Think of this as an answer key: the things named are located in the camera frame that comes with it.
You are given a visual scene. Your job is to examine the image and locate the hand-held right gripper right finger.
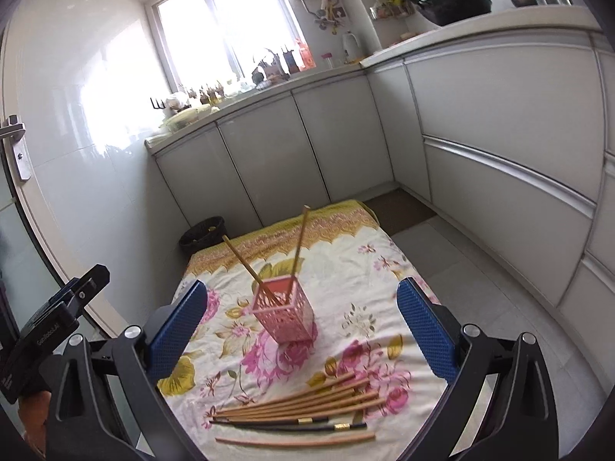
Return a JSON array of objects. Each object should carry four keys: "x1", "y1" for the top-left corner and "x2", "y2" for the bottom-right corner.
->
[{"x1": 397, "y1": 277, "x2": 560, "y2": 461}]

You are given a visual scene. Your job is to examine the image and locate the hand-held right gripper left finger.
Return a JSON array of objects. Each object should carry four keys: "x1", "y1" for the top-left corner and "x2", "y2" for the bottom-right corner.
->
[{"x1": 45, "y1": 279, "x2": 208, "y2": 461}]

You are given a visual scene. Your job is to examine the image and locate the pink perforated plastic basket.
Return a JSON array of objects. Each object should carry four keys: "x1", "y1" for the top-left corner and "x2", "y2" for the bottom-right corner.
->
[{"x1": 252, "y1": 275, "x2": 314, "y2": 344}]

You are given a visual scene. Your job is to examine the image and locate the black chopstick with gold band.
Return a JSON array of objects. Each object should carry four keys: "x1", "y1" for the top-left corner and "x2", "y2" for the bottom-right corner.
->
[
  {"x1": 210, "y1": 416, "x2": 333, "y2": 426},
  {"x1": 269, "y1": 421, "x2": 367, "y2": 432}
]

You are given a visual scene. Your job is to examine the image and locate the pile of wooden chopsticks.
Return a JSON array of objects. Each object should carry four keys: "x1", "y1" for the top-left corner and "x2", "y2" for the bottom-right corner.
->
[{"x1": 214, "y1": 371, "x2": 387, "y2": 424}]

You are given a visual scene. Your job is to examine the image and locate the single bent wooden chopstick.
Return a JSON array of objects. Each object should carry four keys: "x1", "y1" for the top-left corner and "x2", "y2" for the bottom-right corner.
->
[{"x1": 215, "y1": 433, "x2": 376, "y2": 449}]

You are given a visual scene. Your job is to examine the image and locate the person's left hand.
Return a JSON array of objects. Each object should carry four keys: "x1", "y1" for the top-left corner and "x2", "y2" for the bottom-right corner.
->
[{"x1": 18, "y1": 390, "x2": 53, "y2": 449}]

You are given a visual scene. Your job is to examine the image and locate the black trash basket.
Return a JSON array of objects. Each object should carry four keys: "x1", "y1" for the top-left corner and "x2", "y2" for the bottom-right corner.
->
[{"x1": 180, "y1": 216, "x2": 226, "y2": 255}]

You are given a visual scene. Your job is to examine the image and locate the floral printed cloth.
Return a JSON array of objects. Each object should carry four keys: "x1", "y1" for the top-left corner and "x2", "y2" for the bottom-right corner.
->
[{"x1": 163, "y1": 199, "x2": 462, "y2": 461}]

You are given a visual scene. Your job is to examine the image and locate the brown floor mat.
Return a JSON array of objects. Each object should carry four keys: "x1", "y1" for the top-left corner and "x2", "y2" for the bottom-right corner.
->
[{"x1": 362, "y1": 188, "x2": 438, "y2": 236}]

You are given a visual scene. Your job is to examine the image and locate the white kitchen cabinets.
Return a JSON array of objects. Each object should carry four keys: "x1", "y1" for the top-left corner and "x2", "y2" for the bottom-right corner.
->
[{"x1": 149, "y1": 29, "x2": 615, "y2": 347}]

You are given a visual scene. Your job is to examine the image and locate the dark utensil holder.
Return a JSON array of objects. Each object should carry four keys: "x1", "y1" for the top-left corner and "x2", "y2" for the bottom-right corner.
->
[{"x1": 254, "y1": 45, "x2": 299, "y2": 82}]

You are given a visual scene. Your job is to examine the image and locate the white plastic bottle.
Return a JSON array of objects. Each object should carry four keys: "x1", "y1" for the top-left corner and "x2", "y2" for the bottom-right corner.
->
[{"x1": 342, "y1": 31, "x2": 361, "y2": 64}]

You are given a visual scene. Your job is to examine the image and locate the red bag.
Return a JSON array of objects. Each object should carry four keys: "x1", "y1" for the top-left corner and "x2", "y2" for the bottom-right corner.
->
[{"x1": 295, "y1": 38, "x2": 316, "y2": 73}]

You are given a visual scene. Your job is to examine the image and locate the white countertop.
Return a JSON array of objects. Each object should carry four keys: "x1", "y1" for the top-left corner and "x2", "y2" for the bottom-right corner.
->
[{"x1": 144, "y1": 5, "x2": 601, "y2": 151}]

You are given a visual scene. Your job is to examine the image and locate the kitchen window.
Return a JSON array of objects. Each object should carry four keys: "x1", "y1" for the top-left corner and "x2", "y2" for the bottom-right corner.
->
[{"x1": 153, "y1": 0, "x2": 308, "y2": 94}]

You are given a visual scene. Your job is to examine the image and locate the black wok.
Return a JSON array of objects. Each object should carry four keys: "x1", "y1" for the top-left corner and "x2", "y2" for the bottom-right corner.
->
[{"x1": 375, "y1": 0, "x2": 493, "y2": 27}]

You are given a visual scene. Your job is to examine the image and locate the metal door handle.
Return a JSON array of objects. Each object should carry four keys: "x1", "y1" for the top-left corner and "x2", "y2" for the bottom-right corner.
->
[{"x1": 0, "y1": 115, "x2": 32, "y2": 183}]

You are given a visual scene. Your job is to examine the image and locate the wall shelf with condiments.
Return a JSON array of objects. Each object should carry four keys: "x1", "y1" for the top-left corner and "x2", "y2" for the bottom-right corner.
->
[{"x1": 370, "y1": 0, "x2": 415, "y2": 21}]

